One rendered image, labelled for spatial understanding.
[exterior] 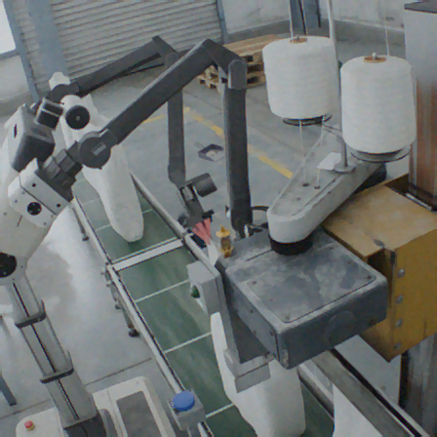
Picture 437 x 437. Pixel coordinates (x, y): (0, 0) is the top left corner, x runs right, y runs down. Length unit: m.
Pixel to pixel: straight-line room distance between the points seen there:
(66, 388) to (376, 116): 1.46
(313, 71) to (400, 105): 0.25
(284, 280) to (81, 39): 7.69
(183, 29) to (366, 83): 8.07
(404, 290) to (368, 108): 0.40
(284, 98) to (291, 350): 0.54
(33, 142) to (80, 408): 1.06
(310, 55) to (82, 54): 7.51
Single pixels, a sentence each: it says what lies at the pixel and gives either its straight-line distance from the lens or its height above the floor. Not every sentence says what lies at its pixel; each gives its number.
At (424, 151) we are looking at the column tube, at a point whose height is 1.45.
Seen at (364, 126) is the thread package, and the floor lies 1.58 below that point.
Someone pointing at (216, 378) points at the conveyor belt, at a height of 0.38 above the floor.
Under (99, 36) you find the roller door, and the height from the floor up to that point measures 0.73.
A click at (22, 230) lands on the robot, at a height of 1.31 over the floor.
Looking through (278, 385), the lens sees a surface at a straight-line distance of 1.63.
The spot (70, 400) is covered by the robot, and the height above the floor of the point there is 0.55.
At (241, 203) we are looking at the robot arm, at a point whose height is 1.30.
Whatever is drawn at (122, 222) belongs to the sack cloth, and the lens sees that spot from 3.08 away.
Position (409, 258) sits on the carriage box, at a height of 1.30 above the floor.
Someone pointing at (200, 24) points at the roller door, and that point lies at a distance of 9.06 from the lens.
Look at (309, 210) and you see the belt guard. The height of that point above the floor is 1.42.
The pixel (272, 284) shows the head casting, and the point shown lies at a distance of 1.00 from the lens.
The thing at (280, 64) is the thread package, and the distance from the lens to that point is 1.15.
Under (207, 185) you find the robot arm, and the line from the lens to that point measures 1.74.
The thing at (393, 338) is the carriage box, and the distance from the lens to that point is 1.22.
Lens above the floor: 1.95
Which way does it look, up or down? 29 degrees down
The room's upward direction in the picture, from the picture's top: 11 degrees counter-clockwise
